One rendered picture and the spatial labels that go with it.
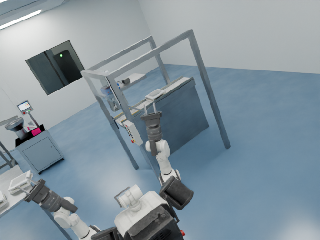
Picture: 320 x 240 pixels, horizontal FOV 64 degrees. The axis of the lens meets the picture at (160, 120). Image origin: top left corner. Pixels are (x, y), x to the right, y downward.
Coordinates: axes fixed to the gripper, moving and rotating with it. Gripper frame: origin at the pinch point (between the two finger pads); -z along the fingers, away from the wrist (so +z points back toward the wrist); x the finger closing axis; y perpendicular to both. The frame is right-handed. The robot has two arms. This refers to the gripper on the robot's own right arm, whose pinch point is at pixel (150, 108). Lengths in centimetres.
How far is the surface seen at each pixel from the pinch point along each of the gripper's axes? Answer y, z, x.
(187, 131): 243, 103, -69
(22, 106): 398, 32, 225
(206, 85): 168, 22, -87
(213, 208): 98, 147, -55
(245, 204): 84, 142, -86
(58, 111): 651, 98, 229
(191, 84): 241, 29, -85
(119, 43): 721, -67, 9
